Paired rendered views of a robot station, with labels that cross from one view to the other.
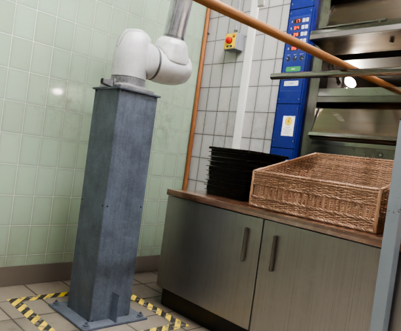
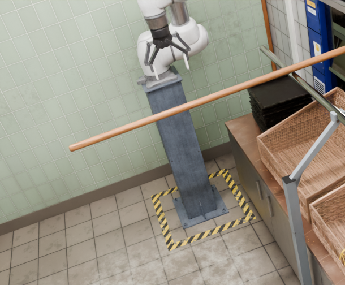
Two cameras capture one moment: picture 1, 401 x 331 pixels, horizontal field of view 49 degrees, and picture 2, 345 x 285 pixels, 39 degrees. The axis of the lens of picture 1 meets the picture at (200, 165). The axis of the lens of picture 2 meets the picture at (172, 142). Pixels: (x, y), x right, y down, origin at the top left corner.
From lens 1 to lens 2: 1.86 m
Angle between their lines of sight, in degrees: 49
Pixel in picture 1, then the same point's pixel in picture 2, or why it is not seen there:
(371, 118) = not seen: outside the picture
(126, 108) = (158, 101)
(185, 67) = (197, 43)
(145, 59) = (159, 59)
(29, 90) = (112, 67)
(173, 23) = (172, 16)
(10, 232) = (142, 152)
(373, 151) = not seen: outside the picture
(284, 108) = (312, 34)
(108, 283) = (193, 198)
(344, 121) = not seen: outside the picture
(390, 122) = not seen: outside the picture
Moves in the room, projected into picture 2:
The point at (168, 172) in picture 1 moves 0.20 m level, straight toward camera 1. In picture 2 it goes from (253, 65) to (244, 80)
